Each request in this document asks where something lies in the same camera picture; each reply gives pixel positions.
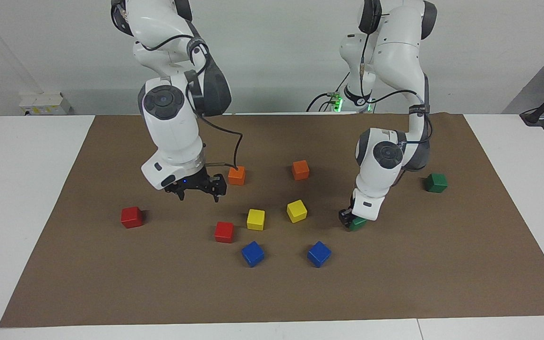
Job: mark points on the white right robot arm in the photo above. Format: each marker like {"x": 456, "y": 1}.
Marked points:
{"x": 173, "y": 127}

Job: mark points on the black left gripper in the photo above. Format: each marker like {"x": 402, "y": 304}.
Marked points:
{"x": 346, "y": 215}

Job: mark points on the blue wooden cube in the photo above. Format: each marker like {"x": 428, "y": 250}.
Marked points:
{"x": 319, "y": 254}
{"x": 252, "y": 253}

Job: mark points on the brown table mat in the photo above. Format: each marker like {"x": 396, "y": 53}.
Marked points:
{"x": 272, "y": 293}

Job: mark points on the green wooden cube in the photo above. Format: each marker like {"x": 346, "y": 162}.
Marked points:
{"x": 359, "y": 224}
{"x": 436, "y": 183}

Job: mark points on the yellow wooden cube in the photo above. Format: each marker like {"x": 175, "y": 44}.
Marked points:
{"x": 255, "y": 219}
{"x": 296, "y": 211}

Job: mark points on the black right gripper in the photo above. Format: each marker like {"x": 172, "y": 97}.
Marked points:
{"x": 201, "y": 182}

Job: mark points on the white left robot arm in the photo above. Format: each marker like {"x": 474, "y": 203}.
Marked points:
{"x": 395, "y": 52}

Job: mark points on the red wooden cube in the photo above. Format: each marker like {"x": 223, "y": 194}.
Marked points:
{"x": 131, "y": 217}
{"x": 224, "y": 232}

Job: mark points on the green lit left base connector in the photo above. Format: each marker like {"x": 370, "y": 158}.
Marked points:
{"x": 337, "y": 101}

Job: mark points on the orange wooden cube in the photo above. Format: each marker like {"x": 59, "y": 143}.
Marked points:
{"x": 300, "y": 170}
{"x": 237, "y": 176}

